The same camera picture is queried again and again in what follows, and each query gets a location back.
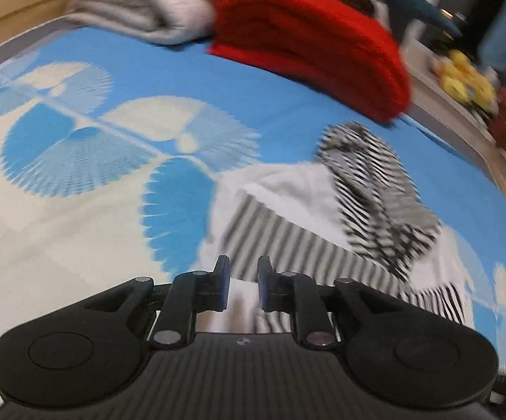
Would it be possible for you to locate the yellow bear plush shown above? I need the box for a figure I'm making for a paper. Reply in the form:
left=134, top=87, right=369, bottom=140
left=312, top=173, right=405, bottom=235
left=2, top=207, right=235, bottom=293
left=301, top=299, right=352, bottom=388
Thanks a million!
left=465, top=68, right=497, bottom=108

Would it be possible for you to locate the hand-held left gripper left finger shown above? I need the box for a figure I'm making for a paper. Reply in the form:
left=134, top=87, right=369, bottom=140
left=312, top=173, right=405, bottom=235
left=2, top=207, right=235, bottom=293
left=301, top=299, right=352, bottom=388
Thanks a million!
left=84, top=254, right=231, bottom=351

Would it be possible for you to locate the yellow duck plush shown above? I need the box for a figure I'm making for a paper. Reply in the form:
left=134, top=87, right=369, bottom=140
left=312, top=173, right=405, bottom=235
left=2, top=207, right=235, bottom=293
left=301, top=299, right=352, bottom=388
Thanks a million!
left=436, top=50, right=470, bottom=98

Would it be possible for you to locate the cream folded blanket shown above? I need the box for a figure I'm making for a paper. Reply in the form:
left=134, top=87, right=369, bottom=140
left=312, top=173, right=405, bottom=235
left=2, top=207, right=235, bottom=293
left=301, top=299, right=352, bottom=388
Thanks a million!
left=67, top=0, right=219, bottom=46

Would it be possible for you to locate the red folded blanket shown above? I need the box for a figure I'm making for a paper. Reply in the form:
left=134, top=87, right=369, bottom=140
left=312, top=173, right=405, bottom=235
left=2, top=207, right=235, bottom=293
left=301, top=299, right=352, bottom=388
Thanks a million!
left=208, top=0, right=413, bottom=124

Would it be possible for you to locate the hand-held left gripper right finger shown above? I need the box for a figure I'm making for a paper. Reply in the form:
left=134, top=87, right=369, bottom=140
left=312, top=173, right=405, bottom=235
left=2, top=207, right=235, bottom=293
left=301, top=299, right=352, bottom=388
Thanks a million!
left=257, top=255, right=394, bottom=351

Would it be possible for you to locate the blue white printed blanket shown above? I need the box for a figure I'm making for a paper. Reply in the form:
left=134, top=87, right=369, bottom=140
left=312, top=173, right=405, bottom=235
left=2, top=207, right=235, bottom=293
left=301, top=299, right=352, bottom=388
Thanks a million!
left=0, top=16, right=506, bottom=403

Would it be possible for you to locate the black white striped shirt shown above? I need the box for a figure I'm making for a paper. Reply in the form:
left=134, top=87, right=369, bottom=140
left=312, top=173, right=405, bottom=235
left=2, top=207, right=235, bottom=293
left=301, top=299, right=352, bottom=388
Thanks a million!
left=207, top=122, right=473, bottom=334

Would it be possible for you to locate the blue shark plush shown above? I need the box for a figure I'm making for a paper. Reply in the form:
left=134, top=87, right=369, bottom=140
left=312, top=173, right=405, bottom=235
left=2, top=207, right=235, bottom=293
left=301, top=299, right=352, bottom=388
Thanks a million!
left=365, top=0, right=464, bottom=38

